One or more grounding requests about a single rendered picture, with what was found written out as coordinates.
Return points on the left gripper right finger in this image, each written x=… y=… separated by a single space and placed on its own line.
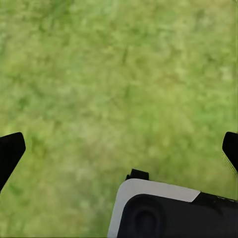
x=230 y=148

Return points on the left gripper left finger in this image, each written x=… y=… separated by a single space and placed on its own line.
x=12 y=148

